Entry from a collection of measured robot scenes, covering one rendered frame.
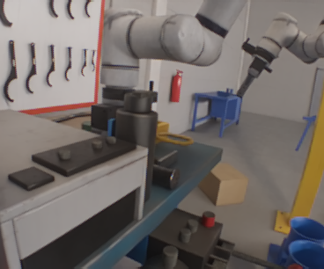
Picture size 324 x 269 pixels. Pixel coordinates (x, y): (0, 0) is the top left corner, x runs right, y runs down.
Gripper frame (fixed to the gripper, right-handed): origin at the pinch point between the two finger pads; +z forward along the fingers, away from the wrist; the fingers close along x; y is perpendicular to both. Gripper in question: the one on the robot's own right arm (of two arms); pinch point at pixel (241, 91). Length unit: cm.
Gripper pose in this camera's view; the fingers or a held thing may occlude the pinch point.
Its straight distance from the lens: 97.1
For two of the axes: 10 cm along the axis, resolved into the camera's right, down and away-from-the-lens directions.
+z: -5.0, 8.3, 2.4
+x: 2.9, -1.0, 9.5
